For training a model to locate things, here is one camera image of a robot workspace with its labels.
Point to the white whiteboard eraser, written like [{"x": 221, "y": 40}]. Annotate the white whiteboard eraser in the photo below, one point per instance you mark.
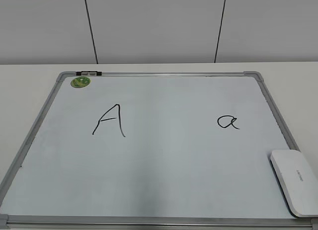
[{"x": 298, "y": 182}]

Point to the green round magnet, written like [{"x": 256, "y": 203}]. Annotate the green round magnet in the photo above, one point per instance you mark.
[{"x": 80, "y": 82}]

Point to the white board with grey frame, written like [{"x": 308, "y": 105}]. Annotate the white board with grey frame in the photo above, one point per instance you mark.
[{"x": 152, "y": 151}]

